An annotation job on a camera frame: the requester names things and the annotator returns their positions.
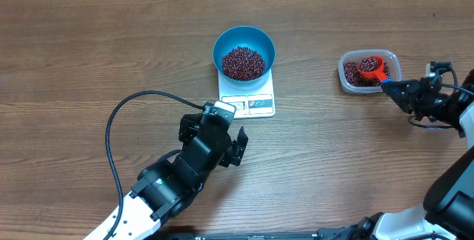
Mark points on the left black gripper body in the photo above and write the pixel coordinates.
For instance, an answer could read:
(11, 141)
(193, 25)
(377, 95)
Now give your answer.
(184, 144)

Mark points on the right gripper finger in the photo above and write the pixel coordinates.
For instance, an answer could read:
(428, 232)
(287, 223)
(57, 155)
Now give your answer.
(400, 90)
(402, 100)

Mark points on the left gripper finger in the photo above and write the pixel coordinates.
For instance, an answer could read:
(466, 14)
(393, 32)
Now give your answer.
(189, 126)
(234, 154)

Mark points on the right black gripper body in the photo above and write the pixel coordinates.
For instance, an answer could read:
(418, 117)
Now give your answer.
(429, 101)

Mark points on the red scoop with blue handle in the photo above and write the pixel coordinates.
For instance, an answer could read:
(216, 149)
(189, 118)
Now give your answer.
(372, 67)

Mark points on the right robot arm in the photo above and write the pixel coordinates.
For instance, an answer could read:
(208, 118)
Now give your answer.
(446, 211)

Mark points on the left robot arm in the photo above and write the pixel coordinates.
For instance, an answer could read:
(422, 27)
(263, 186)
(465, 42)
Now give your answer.
(166, 188)

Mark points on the white digital kitchen scale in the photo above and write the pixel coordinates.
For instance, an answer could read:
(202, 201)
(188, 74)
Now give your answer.
(252, 99)

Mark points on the red beans in bowl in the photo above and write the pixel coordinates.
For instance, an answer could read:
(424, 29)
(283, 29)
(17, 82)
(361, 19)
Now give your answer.
(243, 64)

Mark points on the blue bowl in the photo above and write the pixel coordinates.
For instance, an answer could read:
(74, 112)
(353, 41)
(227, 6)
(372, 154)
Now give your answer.
(244, 36)

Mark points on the clear plastic container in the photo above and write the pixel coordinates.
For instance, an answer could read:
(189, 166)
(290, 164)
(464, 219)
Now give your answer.
(389, 57)

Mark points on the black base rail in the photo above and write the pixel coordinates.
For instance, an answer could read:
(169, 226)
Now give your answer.
(321, 234)

